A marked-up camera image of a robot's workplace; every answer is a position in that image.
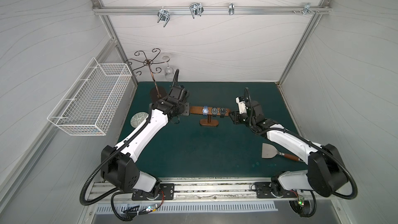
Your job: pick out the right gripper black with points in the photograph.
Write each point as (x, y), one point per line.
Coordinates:
(238, 117)

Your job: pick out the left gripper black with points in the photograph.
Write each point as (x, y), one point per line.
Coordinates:
(179, 110)

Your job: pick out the wooden T-shaped watch stand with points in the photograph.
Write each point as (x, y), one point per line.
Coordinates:
(209, 120)

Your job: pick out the blue translucent watch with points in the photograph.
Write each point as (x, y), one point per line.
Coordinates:
(205, 111)

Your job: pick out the slim black analog watch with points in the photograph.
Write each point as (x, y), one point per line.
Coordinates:
(214, 111)
(222, 112)

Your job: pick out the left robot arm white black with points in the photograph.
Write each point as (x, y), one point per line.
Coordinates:
(120, 167)

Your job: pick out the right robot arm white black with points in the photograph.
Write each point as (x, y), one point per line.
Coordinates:
(326, 173)

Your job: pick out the hanging clear wine glass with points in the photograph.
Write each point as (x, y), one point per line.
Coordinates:
(169, 71)

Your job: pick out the green patterned ceramic bowl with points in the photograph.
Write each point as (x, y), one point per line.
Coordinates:
(138, 119)

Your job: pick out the green table mat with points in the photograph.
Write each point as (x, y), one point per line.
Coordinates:
(184, 148)

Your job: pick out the metal scraper with wooden handle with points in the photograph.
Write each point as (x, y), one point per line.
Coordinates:
(269, 151)

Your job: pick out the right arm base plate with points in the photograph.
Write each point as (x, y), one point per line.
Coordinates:
(270, 190)

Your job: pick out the white wire basket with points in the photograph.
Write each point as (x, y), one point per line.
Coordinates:
(89, 105)

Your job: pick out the metal clamp bracket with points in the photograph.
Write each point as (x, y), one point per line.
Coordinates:
(307, 10)
(196, 9)
(163, 15)
(231, 9)

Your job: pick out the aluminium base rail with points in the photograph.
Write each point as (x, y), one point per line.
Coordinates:
(225, 189)

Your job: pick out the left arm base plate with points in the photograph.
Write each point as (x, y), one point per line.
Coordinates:
(161, 191)

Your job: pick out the aluminium crossbar rail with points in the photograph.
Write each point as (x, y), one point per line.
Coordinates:
(208, 10)

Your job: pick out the white slotted cable duct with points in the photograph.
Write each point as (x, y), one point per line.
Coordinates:
(196, 207)

